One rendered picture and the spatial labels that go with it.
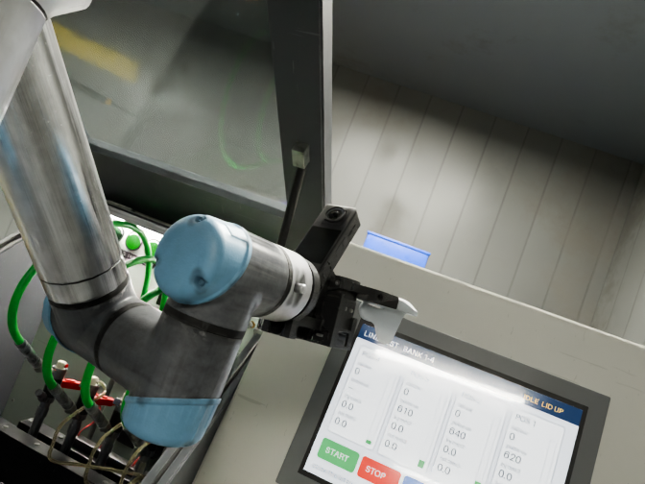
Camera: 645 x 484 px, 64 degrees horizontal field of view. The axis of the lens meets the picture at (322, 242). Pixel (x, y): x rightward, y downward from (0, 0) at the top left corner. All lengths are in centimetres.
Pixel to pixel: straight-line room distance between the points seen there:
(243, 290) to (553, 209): 291
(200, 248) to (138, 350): 11
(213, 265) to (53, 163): 15
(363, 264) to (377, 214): 208
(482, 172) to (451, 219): 33
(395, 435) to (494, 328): 26
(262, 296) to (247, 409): 55
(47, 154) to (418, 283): 72
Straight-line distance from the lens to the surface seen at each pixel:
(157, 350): 46
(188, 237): 43
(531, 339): 101
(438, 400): 96
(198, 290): 42
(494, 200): 319
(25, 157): 46
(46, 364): 99
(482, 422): 97
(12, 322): 102
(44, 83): 45
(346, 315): 61
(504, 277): 315
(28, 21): 30
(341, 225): 60
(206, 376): 45
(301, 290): 50
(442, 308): 99
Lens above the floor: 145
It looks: 4 degrees up
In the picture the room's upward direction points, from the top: 21 degrees clockwise
